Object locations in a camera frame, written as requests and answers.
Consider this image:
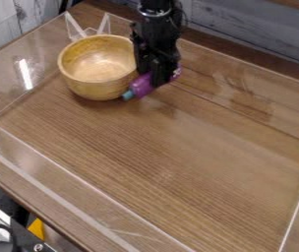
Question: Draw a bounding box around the clear acrylic back barrier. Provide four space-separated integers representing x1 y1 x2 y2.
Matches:
108 13 299 147

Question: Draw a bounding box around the clear acrylic barrier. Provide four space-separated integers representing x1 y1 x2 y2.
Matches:
108 13 299 147
0 127 194 252

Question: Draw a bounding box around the yellow black device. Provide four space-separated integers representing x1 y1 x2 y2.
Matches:
10 219 57 252

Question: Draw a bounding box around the clear acrylic corner bracket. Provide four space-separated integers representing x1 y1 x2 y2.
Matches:
64 12 112 41

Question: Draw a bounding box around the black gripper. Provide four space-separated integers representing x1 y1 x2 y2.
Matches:
129 6 184 89

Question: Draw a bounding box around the purple toy eggplant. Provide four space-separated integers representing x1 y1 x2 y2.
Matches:
120 63 184 102

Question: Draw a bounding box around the black cable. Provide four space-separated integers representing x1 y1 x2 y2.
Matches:
0 222 25 252

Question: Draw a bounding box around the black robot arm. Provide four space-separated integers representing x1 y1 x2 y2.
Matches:
129 0 184 88

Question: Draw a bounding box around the brown wooden bowl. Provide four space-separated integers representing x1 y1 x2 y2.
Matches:
57 34 137 101

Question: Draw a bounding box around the clear acrylic front barrier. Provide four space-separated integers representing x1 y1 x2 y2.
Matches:
0 127 194 252

